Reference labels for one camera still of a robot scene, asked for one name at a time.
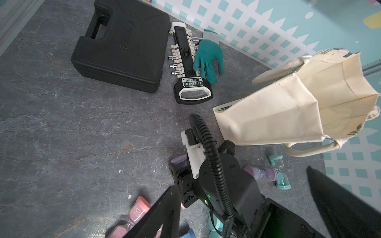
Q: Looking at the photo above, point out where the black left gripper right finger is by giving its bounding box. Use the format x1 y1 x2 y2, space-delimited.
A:
307 167 381 238

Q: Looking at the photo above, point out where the black plastic tool case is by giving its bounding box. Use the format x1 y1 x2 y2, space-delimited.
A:
71 1 171 93

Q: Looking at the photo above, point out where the pink hourglass upper left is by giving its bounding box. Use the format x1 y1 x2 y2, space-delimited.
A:
106 196 151 238

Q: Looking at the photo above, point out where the cream floral canvas tote bag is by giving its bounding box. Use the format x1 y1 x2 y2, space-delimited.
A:
213 48 381 157

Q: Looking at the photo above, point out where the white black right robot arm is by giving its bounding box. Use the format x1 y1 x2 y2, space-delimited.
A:
169 114 321 238

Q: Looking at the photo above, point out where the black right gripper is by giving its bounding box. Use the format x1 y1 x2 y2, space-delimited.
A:
169 160 208 208

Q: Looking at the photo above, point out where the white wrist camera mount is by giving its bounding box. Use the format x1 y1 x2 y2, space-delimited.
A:
181 129 206 179

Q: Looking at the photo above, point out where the green work glove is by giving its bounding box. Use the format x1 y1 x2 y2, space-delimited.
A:
193 29 224 84

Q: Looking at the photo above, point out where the purple hourglass cluster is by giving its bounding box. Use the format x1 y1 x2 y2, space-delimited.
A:
170 154 188 168

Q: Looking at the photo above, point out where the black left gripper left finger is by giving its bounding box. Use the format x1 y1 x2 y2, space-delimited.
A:
125 185 181 238

